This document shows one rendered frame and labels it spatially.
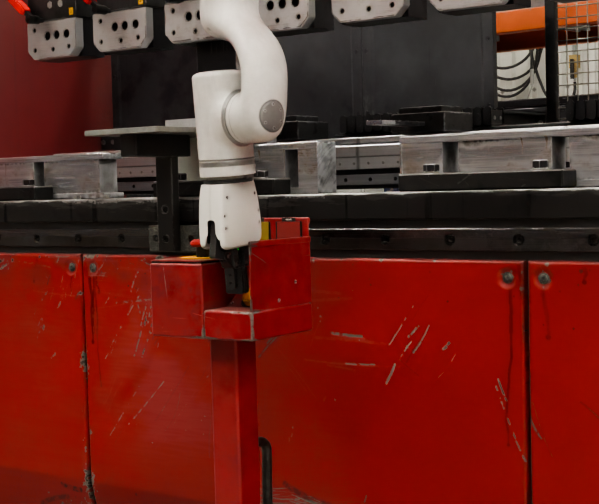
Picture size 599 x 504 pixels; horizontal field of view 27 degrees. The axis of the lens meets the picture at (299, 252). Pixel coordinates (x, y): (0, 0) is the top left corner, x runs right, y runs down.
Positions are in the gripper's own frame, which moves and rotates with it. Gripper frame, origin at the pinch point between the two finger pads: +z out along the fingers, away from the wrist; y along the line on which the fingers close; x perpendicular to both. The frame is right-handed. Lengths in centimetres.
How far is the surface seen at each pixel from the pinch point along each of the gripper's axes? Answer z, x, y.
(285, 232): -5.6, 0.5, -12.9
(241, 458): 28.4, -2.3, -0.6
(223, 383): 16.7, -5.1, -1.0
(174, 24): -43, -43, -42
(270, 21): -41, -20, -41
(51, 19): -47, -79, -44
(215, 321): 5.8, -2.0, 3.4
